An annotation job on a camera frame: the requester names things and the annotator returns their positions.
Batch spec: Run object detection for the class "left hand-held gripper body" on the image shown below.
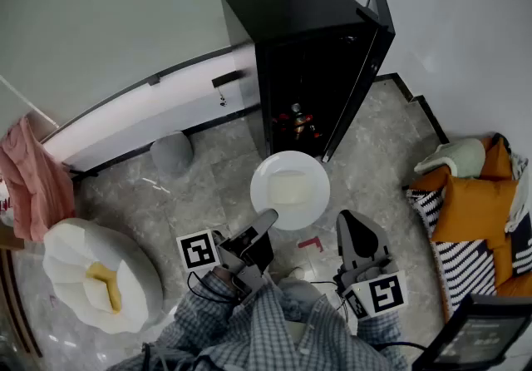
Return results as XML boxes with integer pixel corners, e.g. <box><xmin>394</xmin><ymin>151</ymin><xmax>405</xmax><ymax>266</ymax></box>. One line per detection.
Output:
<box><xmin>175</xmin><ymin>224</ymin><xmax>275</xmax><ymax>304</ymax></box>

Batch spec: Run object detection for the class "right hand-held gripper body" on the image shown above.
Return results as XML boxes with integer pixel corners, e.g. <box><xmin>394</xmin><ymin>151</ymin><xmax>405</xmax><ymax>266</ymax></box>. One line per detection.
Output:
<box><xmin>333</xmin><ymin>253</ymin><xmax>408</xmax><ymax>321</ymax></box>

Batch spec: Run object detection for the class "black mini fridge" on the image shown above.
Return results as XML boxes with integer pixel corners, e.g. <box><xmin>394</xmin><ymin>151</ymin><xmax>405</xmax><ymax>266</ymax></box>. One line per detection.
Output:
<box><xmin>219</xmin><ymin>0</ymin><xmax>397</xmax><ymax>163</ymax></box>

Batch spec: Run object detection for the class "person's right forearm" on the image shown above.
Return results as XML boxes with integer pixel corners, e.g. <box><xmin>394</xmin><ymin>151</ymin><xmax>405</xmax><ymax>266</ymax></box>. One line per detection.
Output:
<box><xmin>352</xmin><ymin>310</ymin><xmax>409</xmax><ymax>371</ymax></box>

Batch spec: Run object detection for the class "person's left forearm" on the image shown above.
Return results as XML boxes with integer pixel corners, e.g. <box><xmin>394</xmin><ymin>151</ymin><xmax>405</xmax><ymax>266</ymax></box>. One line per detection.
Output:
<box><xmin>160</xmin><ymin>267</ymin><xmax>269</xmax><ymax>348</ymax></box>

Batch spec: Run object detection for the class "person's blue jeans leg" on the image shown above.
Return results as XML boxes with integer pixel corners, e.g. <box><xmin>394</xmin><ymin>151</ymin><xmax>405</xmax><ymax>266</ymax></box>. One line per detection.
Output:
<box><xmin>277</xmin><ymin>277</ymin><xmax>329</xmax><ymax>323</ymax></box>

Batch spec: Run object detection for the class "black and white striped blanket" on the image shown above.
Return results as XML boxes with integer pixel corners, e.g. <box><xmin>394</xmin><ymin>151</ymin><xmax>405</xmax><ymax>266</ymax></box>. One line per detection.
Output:
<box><xmin>406</xmin><ymin>188</ymin><xmax>498</xmax><ymax>313</ymax></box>

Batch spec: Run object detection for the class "person's plaid shirt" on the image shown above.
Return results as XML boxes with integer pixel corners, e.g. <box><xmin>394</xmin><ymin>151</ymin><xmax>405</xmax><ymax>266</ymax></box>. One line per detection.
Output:
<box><xmin>106</xmin><ymin>273</ymin><xmax>411</xmax><ymax>371</ymax></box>

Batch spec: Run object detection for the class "black monitor screen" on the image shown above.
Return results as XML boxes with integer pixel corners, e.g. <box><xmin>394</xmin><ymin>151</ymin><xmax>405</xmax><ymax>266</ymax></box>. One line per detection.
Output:
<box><xmin>413</xmin><ymin>293</ymin><xmax>530</xmax><ymax>371</ymax></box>

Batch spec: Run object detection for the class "group of drink cans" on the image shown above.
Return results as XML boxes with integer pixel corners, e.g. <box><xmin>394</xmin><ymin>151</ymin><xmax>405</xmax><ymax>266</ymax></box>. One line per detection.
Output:
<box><xmin>272</xmin><ymin>101</ymin><xmax>323</xmax><ymax>141</ymax></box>

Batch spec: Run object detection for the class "large orange cushion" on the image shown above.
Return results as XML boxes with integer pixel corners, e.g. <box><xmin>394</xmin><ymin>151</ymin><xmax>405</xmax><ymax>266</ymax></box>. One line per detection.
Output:
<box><xmin>431</xmin><ymin>175</ymin><xmax>519</xmax><ymax>250</ymax></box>

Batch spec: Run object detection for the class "grey round pouf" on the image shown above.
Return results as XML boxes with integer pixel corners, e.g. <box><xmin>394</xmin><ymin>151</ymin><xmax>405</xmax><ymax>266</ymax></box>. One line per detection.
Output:
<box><xmin>150</xmin><ymin>131</ymin><xmax>195</xmax><ymax>176</ymax></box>

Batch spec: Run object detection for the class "green and white blanket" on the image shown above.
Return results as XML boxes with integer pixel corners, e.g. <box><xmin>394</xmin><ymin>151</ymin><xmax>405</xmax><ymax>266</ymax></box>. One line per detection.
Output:
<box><xmin>414</xmin><ymin>138</ymin><xmax>486</xmax><ymax>179</ymax></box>

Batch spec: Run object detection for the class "small orange cushion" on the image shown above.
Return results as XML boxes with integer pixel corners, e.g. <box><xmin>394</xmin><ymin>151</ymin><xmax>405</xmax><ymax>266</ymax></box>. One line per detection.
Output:
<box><xmin>480</xmin><ymin>136</ymin><xmax>515</xmax><ymax>181</ymax></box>

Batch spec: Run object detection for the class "white beanbag with yellow centre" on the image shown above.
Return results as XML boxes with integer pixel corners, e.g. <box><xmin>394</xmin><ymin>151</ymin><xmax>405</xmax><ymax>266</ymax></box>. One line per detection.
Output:
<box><xmin>42</xmin><ymin>217</ymin><xmax>165</xmax><ymax>335</ymax></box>

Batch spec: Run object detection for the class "pink hanging cloth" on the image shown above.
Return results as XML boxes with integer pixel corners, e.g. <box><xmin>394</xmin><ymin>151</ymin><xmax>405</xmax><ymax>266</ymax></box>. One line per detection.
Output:
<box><xmin>0</xmin><ymin>117</ymin><xmax>76</xmax><ymax>242</ymax></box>

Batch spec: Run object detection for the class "thin white rod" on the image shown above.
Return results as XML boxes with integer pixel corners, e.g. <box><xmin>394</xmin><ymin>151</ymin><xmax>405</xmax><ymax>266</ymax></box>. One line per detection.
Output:
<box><xmin>0</xmin><ymin>74</ymin><xmax>60</xmax><ymax>129</ymax></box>

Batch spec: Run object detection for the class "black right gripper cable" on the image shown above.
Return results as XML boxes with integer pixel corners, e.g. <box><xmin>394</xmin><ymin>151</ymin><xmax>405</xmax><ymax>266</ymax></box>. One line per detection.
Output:
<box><xmin>310</xmin><ymin>279</ymin><xmax>351</xmax><ymax>323</ymax></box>

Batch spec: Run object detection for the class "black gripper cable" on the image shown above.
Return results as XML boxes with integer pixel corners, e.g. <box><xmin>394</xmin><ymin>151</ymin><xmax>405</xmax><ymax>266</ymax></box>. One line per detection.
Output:
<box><xmin>310</xmin><ymin>279</ymin><xmax>351</xmax><ymax>323</ymax></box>
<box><xmin>185</xmin><ymin>270</ymin><xmax>236</xmax><ymax>304</ymax></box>

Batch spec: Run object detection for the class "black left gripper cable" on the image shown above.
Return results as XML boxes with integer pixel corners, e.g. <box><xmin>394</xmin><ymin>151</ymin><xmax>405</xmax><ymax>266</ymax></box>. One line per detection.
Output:
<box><xmin>185</xmin><ymin>270</ymin><xmax>236</xmax><ymax>304</ymax></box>

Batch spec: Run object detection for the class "black door handle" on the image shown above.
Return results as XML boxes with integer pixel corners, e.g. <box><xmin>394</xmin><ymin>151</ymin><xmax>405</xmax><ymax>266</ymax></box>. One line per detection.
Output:
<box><xmin>211</xmin><ymin>71</ymin><xmax>244</xmax><ymax>89</ymax></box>

